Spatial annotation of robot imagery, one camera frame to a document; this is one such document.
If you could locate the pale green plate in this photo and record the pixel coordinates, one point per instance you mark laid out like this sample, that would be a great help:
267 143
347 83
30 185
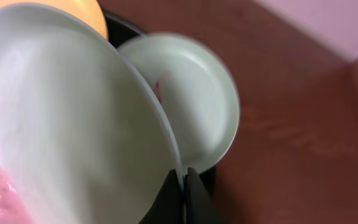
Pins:
81 137
196 91

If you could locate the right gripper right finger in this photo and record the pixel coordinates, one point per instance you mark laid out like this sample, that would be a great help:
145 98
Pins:
200 208

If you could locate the yellow plate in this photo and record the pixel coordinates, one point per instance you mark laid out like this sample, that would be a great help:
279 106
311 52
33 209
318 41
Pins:
88 11

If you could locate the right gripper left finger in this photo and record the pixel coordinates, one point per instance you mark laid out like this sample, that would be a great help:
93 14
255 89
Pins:
167 206

